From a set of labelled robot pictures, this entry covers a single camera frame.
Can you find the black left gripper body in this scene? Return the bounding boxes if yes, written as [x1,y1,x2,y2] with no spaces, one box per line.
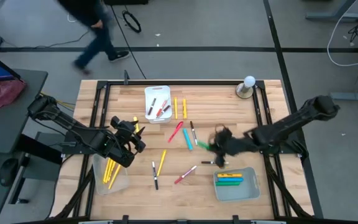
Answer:
[110,115,147,154]

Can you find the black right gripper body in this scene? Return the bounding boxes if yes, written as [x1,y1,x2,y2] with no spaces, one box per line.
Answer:
[214,124,252,169]

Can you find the thick green highlighter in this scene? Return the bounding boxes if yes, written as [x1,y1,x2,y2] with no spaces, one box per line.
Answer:
[214,181,242,187]
[196,140,212,151]

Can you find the thick blue highlighter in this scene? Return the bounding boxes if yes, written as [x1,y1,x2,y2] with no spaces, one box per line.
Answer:
[217,177,245,183]
[181,128,195,151]

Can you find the orange Expo marker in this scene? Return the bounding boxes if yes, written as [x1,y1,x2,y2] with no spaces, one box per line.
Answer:
[155,98,169,118]

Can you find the thin pink highlighter pen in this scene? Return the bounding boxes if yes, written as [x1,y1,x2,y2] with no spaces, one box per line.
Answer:
[167,120,185,144]

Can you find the pink Expo marker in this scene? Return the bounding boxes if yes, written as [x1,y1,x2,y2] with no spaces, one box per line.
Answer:
[173,165,198,185]

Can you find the white plastic bin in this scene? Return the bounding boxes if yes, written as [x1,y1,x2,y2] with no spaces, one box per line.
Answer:
[144,85,173,124]

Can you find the black dry-erase marker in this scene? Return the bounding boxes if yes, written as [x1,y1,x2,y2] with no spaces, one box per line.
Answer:
[152,161,160,191]

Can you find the grey plastic bin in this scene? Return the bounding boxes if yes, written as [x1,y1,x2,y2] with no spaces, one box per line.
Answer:
[213,166,261,203]

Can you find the clear plastic bin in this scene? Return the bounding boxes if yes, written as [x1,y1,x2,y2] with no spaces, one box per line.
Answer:
[91,152,130,196]

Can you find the light bulb on round base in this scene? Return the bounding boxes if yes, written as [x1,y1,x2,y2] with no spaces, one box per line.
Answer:
[235,75,257,100]

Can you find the person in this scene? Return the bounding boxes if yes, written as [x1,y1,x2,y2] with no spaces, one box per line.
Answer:
[56,0,131,77]

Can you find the black desk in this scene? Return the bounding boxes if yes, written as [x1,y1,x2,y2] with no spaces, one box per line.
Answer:
[0,68,49,156]

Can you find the black computer mouse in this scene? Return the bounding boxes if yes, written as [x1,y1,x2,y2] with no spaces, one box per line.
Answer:
[0,157,20,188]

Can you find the black box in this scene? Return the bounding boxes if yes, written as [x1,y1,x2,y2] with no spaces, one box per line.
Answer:
[103,0,149,6]

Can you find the grey desk leg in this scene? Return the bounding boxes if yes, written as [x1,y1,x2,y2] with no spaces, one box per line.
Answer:
[329,79,358,101]
[305,0,358,22]

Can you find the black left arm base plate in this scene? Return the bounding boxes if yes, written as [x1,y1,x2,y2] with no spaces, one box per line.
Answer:
[61,133,105,156]

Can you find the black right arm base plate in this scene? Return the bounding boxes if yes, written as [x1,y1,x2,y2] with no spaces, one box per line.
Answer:
[255,129,303,156]

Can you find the long black floor cable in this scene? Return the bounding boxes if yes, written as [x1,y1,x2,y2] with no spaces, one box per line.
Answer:
[112,6,147,80]

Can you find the yellow cable bundle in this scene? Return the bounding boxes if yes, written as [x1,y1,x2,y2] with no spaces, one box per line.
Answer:
[40,91,76,111]

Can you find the coiled black cable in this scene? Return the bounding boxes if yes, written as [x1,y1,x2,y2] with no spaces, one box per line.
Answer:
[122,10,142,34]

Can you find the thin black floor cable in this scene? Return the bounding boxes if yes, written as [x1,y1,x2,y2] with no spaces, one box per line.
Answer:
[0,12,90,50]

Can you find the white floor cable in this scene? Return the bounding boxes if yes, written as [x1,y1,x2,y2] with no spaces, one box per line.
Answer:
[326,0,358,67]

